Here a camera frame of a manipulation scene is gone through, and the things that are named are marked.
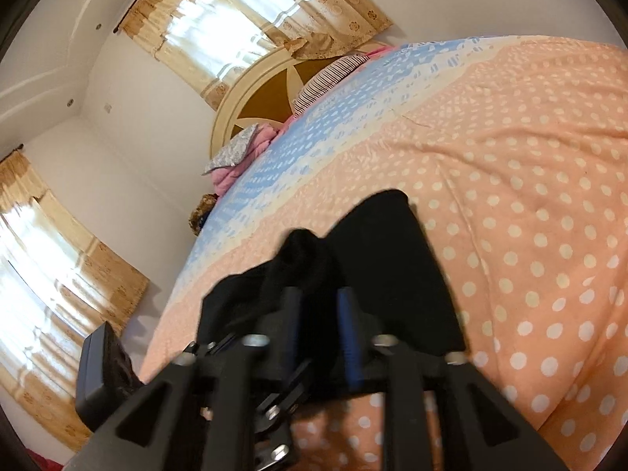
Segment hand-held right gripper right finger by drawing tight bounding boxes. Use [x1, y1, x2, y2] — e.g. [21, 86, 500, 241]
[338, 287, 571, 471]

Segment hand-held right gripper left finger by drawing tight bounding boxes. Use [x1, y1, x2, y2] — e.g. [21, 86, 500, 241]
[64, 287, 304, 471]

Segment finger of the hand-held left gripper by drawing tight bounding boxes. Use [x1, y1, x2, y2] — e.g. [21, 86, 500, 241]
[254, 360, 315, 471]

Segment black pants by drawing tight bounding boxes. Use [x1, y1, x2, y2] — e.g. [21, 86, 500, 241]
[199, 189, 467, 393]

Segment red cloth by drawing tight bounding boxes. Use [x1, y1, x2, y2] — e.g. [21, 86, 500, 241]
[24, 448, 66, 471]

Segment golden patterned curtain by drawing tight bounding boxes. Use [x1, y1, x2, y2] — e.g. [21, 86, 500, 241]
[118, 0, 396, 111]
[0, 150, 150, 452]

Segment brown plush toy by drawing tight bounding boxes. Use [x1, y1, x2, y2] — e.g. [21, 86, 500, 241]
[190, 192, 219, 236]

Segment grey patterned pillow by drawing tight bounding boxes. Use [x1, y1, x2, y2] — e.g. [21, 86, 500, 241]
[203, 124, 261, 175]

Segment polka dot bedspread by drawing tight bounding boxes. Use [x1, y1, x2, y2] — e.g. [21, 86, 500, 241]
[140, 34, 628, 471]

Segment cream wooden headboard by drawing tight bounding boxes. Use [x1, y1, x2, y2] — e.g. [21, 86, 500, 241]
[210, 42, 393, 160]

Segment striped pillow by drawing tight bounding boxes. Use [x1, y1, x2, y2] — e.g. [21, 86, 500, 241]
[292, 54, 371, 113]

